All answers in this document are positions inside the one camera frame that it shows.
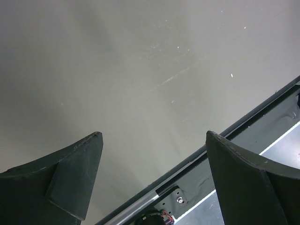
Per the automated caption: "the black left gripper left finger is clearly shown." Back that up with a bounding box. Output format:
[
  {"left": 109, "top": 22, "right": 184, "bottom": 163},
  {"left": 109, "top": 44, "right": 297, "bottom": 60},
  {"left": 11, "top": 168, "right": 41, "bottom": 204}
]
[{"left": 0, "top": 132, "right": 103, "bottom": 225}]

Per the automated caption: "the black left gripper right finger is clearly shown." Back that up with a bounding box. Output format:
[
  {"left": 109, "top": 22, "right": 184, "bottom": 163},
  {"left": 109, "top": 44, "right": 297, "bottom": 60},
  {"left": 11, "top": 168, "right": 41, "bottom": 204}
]
[{"left": 206, "top": 131, "right": 300, "bottom": 225}]

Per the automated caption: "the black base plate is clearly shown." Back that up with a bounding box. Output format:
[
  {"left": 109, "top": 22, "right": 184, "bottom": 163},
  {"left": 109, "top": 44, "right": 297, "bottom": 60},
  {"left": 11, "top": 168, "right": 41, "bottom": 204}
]
[{"left": 100, "top": 78, "right": 300, "bottom": 225}]

